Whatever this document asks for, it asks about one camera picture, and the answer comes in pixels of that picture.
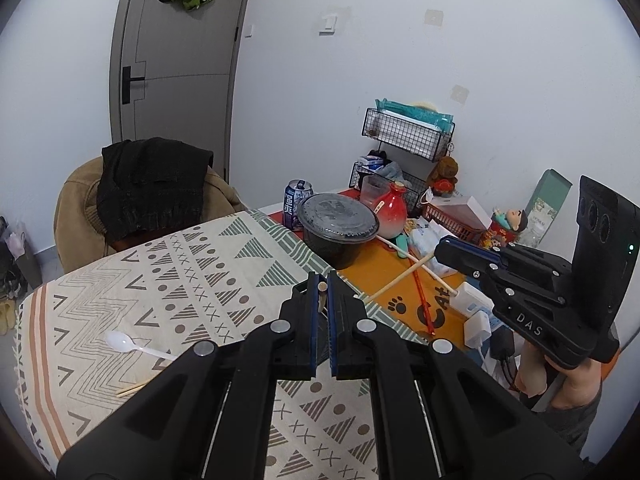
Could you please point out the blue drink can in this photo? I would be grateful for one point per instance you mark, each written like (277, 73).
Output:
(295, 207)

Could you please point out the chair with brown jacket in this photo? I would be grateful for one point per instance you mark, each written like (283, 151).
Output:
(75, 210)

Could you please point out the cartoon figurine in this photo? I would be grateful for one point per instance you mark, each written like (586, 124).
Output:
(510, 225)

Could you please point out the teal silicone piece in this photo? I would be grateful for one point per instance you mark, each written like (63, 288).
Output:
(402, 248)

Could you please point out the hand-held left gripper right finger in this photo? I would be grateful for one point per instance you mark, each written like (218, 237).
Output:
(336, 320)

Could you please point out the clear plastic cup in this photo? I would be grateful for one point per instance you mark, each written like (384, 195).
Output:
(372, 191)

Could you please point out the white charger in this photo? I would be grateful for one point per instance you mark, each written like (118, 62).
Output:
(472, 300)
(477, 330)

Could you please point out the red and white vase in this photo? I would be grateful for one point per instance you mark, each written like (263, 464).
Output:
(392, 215)

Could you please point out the blue and white packets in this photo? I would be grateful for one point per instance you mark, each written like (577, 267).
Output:
(375, 162)

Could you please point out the person's right hand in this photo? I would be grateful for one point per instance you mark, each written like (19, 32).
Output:
(530, 372)

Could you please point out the grey door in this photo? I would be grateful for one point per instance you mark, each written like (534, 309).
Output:
(175, 85)

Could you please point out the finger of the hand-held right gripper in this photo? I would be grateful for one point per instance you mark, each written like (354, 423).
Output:
(535, 262)
(460, 257)

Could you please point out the orange paw print mat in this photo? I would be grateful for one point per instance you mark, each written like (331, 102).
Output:
(400, 320)

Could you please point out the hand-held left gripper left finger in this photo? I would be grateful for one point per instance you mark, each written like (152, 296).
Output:
(312, 320)

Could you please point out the brown teddy bear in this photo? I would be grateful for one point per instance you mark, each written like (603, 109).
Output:
(444, 172)

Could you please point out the person's right forearm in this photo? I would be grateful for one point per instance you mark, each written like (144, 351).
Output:
(570, 425)

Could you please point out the green tall box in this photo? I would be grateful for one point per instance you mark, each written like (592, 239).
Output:
(547, 205)

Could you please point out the patterned tablecloth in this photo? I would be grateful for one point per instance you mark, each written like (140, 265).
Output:
(175, 280)

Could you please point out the red plastic stick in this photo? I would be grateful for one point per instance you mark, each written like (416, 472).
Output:
(425, 305)

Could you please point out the black lidded bowl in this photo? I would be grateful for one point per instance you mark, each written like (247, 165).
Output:
(335, 250)

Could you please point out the black knitted garment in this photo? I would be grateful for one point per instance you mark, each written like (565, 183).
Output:
(150, 185)

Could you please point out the white flat box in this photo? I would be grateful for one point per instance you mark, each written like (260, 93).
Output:
(470, 210)

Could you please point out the white wall cover plate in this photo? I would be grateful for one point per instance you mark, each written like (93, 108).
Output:
(433, 17)
(459, 95)

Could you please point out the teal packet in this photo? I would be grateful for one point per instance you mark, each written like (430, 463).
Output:
(420, 115)

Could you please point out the white light switch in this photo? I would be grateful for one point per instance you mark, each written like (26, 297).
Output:
(328, 23)

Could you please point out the wooden chopstick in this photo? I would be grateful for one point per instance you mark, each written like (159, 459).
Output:
(323, 292)
(400, 276)
(127, 390)

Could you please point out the white plastic spoon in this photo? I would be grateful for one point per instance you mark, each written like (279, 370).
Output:
(119, 342)

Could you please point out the white tissue packet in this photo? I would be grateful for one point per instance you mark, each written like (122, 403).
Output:
(425, 242)

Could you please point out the white plastic bag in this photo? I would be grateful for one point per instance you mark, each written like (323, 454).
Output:
(16, 242)

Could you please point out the beige slippers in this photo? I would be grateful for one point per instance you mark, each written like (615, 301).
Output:
(7, 316)

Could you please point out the black power adapter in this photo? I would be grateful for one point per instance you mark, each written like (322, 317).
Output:
(501, 345)

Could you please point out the red plastic basket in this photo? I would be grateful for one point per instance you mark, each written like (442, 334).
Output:
(450, 220)

